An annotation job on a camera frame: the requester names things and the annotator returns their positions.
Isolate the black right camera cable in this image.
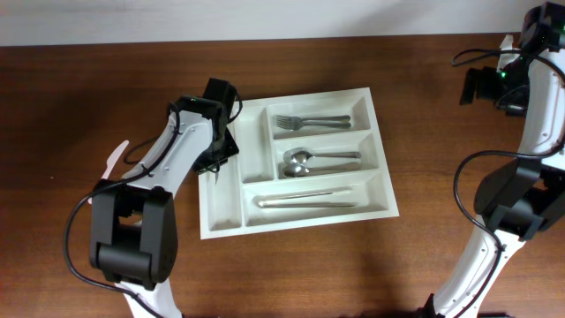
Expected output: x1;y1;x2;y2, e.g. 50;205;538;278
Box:
450;47;565;318

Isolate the white plastic cutlery tray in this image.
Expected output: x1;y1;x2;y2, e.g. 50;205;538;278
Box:
199;87;399;239

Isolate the black camera cable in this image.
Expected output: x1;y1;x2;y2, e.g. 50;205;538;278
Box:
63;86;244;318
450;47;565;318

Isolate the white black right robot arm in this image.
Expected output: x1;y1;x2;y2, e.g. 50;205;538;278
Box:
415;2;564;317

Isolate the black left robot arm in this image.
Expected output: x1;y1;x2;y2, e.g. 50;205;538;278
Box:
89;78;240;317

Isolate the black left camera cable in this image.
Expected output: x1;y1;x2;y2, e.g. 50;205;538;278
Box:
63;86;244;318

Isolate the metal fork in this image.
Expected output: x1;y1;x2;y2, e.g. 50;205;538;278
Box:
274;115;351;122
275;120;351;131

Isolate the large metal spoon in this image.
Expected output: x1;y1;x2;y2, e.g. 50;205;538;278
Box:
282;163;361;178
282;148;362;164

